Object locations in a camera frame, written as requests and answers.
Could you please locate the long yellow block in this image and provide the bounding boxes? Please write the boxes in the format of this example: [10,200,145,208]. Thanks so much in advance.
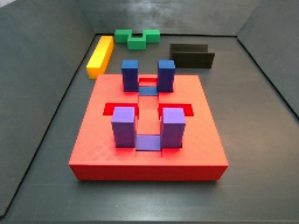
[87,36,115,79]

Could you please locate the red slotted board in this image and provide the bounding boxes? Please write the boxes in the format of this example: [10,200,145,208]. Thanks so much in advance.
[69,74,228,181]

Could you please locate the purple U block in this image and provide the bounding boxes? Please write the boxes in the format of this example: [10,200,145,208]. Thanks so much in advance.
[111,107,185,151]

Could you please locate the dark blue U block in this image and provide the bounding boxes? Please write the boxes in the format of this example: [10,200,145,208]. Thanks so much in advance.
[121,60,175,96]

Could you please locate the black angular block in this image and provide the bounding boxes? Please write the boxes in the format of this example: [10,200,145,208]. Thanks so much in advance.
[169,44,215,69]

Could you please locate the green zigzag block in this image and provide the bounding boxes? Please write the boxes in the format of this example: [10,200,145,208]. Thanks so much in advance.
[115,29,160,50]

